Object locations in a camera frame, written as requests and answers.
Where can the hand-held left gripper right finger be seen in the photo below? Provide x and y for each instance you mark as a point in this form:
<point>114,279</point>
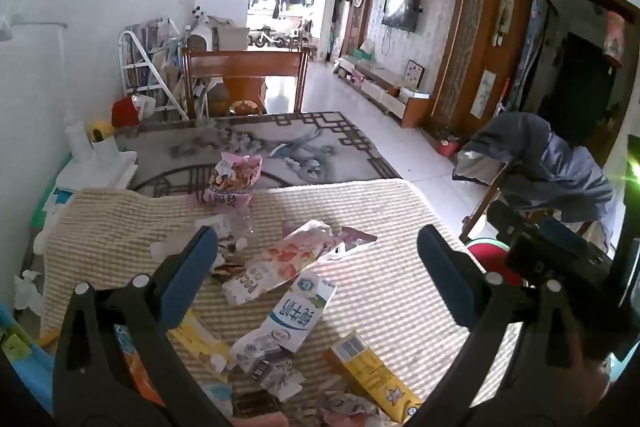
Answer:
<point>440,267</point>

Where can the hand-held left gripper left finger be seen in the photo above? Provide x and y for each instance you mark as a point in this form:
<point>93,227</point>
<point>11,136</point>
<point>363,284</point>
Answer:
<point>187,272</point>

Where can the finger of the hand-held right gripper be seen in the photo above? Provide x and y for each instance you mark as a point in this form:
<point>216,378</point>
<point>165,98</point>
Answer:
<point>550,269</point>
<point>562,234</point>

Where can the red bin with green rim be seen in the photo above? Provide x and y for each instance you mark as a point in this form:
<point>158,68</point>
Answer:
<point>492,257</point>

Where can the pink snack bag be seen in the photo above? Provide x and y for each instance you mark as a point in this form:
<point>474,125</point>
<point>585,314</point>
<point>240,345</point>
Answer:
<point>232,182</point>

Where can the yellow bear print box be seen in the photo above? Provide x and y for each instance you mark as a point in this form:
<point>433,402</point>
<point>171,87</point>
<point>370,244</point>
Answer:
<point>370,377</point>

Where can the dark brown box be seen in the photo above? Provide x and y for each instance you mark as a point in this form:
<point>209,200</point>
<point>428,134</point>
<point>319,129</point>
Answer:
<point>255,404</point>

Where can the person's right hand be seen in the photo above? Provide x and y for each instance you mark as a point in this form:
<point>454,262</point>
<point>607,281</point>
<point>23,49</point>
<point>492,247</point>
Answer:
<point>592,382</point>

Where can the brown snack wrapper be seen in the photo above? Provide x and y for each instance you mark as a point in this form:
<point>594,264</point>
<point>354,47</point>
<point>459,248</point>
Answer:
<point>227,267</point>

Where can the beige striped mat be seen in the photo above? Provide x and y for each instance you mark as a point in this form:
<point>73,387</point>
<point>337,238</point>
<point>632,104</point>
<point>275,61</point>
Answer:
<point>400,232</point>

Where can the carved wooden chair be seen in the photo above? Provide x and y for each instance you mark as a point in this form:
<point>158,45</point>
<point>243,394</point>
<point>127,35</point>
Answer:
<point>480,212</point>

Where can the blue grey jacket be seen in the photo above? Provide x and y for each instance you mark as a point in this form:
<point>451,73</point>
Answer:
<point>550,167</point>

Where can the long yellow wrapper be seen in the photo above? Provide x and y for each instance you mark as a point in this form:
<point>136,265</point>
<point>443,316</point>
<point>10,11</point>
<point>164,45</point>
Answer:
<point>200,342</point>

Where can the torn pink wrapper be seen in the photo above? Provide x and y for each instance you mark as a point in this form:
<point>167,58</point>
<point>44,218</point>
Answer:
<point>355,239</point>

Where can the pink floral wrapper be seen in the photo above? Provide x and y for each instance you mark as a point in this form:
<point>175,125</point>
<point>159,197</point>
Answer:
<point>280,262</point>

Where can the white blue milk carton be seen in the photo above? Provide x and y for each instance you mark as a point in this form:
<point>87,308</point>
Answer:
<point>295,312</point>

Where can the orange packet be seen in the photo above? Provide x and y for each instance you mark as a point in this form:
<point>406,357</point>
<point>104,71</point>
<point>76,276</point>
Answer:
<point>142,382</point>

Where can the red basin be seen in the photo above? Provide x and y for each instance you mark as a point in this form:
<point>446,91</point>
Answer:
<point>446,147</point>

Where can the crumpled silver wrapper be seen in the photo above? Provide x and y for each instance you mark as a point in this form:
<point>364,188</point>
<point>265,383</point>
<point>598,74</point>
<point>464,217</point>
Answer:
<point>275,377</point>

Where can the white boxes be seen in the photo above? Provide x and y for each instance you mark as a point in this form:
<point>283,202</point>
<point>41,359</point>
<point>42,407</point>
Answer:
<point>95,169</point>

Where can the dark door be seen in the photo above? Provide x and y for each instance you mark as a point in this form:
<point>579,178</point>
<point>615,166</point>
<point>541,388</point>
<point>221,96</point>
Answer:
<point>585,87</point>

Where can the crumpled white tissue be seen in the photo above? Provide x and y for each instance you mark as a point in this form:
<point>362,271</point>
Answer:
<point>27,292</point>

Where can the yellow cup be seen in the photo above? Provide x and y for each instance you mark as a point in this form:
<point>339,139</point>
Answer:
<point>102,129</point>

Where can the crumpled pink white wrapper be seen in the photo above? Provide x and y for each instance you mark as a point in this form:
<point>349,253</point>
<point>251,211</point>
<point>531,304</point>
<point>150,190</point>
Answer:
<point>345,409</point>

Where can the red bag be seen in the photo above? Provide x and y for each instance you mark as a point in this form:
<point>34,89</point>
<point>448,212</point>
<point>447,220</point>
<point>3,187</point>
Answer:
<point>125,112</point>

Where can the blue plastic object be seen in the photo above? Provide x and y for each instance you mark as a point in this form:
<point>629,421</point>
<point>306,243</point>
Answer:
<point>30,372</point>

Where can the wooden television cabinet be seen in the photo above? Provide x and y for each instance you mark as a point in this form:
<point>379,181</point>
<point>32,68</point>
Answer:
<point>385,87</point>

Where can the small framed picture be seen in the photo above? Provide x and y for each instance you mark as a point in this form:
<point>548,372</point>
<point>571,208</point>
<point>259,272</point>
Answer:
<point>413,74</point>

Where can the red hanging ornament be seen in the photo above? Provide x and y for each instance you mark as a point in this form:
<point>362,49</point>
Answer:
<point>615,39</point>

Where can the plain wooden chair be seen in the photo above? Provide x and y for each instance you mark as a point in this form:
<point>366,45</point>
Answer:
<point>240,64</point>

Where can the white step ladder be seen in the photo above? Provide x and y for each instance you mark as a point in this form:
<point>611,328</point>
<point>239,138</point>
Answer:
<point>145,57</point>

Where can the cardboard box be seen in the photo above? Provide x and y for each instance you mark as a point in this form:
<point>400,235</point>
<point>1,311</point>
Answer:
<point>232,38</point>

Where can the white balance bike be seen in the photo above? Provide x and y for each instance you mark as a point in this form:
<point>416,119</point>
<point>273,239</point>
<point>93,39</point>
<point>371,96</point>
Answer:
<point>270,39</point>

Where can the panda plush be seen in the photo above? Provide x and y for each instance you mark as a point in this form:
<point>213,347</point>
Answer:
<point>199,14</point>

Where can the pale framed wall picture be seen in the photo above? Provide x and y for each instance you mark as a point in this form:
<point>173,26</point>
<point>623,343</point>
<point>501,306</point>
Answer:
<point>482,93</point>

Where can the hanging wall scroll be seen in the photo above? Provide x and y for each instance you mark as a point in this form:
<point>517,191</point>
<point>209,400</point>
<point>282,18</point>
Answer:
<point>508,7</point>

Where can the wall television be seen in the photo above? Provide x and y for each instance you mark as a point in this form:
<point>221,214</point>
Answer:
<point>400,14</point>

